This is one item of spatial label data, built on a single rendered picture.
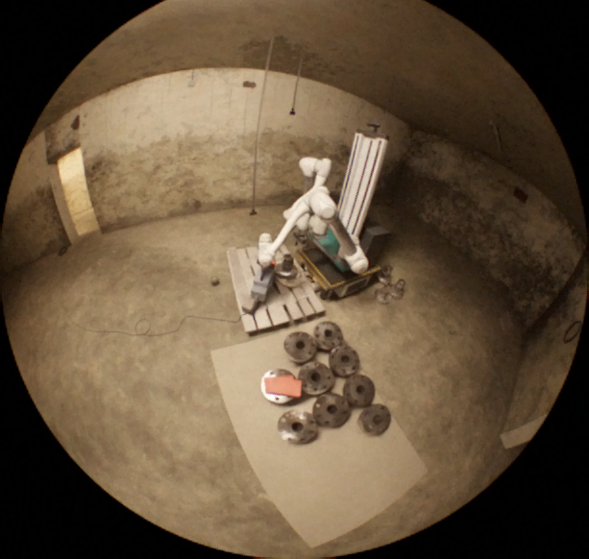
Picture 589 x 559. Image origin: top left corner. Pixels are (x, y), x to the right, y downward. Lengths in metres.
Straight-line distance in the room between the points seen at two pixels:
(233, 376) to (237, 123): 3.73
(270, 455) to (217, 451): 0.39
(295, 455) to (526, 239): 5.67
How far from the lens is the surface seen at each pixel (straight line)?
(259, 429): 1.57
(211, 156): 3.69
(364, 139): 1.82
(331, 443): 1.66
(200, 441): 1.68
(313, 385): 1.38
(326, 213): 1.10
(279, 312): 1.73
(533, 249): 5.56
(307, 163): 1.76
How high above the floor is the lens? 1.57
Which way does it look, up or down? 40 degrees down
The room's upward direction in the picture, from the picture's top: 10 degrees clockwise
